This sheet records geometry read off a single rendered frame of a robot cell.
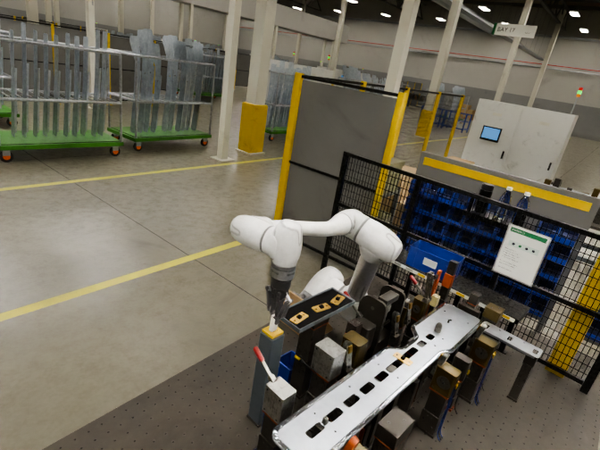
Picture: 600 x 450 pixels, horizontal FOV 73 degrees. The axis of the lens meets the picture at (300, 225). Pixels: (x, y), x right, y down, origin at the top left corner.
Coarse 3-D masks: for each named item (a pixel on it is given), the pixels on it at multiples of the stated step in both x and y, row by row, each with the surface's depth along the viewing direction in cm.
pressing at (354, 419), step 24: (432, 312) 214; (456, 312) 218; (456, 336) 198; (384, 360) 173; (432, 360) 178; (336, 384) 154; (360, 384) 157; (384, 384) 159; (408, 384) 162; (312, 408) 142; (336, 408) 144; (360, 408) 146; (288, 432) 132; (336, 432) 134
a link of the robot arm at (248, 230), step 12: (240, 216) 148; (252, 216) 149; (336, 216) 177; (348, 216) 180; (240, 228) 144; (252, 228) 142; (264, 228) 142; (312, 228) 164; (324, 228) 166; (336, 228) 170; (348, 228) 178; (240, 240) 145; (252, 240) 142
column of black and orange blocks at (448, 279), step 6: (450, 264) 232; (456, 264) 230; (450, 270) 233; (456, 270) 234; (444, 276) 236; (450, 276) 233; (444, 282) 237; (450, 282) 234; (444, 288) 237; (438, 294) 240; (444, 294) 238; (444, 300) 239
